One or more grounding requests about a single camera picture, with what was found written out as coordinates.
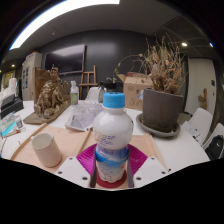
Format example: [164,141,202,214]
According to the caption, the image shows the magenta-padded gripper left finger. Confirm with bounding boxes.
[54,143,99,189]

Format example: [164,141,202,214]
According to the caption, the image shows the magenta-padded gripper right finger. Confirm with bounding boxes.
[125,143,169,189]

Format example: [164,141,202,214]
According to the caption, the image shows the white bottle with blue cap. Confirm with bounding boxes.
[92,91,135,184]

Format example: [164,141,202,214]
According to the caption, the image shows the cream ceramic mug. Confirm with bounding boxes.
[30,132,63,168]

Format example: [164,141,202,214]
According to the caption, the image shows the grey plant saucer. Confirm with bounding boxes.
[135,113,182,139]

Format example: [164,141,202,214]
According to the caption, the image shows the newspaper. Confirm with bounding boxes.
[64,101,104,132]

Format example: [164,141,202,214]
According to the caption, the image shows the papers on chair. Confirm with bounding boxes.
[186,124,203,139]

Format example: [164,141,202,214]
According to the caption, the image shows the dried plant in grey pot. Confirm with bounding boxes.
[114,34,188,133]

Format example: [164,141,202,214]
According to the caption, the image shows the black backpack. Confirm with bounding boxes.
[204,134,224,161]

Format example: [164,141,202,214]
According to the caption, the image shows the green-labelled spray bottle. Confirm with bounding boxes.
[69,80,80,106]

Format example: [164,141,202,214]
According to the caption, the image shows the white plastic chair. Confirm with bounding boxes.
[84,86,101,103]
[201,122,224,161]
[181,107,214,146]

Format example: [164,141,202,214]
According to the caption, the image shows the colourful art book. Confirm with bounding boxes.
[0,112,26,139]

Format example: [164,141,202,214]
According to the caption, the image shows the cardboard box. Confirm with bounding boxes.
[116,72,154,111]

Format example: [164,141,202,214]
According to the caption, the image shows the wooden figure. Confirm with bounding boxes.
[197,87,208,111]

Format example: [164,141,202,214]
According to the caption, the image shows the wooden easel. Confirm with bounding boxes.
[78,64,99,100]

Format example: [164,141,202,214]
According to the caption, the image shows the black boxes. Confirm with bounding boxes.
[0,93,25,120]

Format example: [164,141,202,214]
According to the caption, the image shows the white cabinet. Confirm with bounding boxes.
[20,51,44,102]

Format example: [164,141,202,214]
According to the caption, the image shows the long ceiling light strip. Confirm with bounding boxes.
[9,0,121,51]

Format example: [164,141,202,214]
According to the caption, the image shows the black wall screen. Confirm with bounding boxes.
[44,43,87,76]

